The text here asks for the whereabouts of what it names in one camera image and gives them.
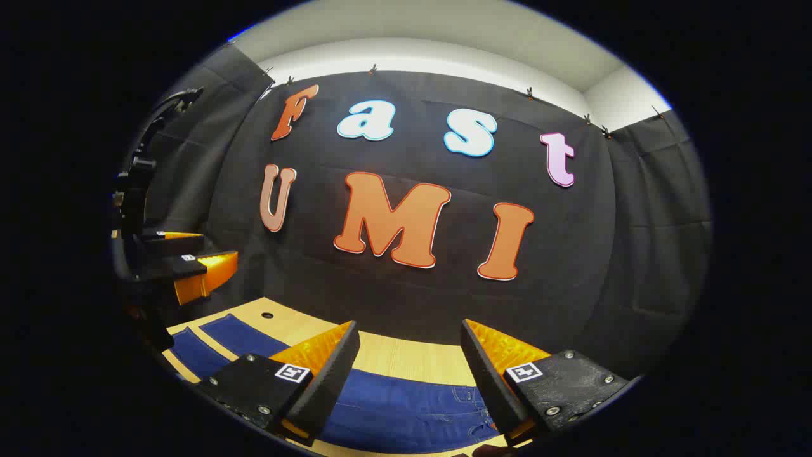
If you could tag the blue jeans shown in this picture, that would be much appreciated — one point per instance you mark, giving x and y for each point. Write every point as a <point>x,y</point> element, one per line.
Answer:
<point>393,412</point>

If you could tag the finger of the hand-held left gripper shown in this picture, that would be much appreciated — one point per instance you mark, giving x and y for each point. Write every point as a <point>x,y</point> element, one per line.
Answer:
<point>165,269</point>
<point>171,246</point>

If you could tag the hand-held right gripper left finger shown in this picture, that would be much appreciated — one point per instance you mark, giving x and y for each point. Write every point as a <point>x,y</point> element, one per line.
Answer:
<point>330,381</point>

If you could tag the row of small backdrop clips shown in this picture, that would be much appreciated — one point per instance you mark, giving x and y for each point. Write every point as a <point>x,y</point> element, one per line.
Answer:
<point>373,68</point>

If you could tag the black backdrop cloth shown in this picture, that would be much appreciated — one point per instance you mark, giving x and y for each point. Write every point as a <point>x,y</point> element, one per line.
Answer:
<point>317,285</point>

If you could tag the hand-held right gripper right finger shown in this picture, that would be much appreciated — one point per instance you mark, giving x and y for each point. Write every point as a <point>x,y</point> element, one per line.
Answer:
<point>491,381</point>

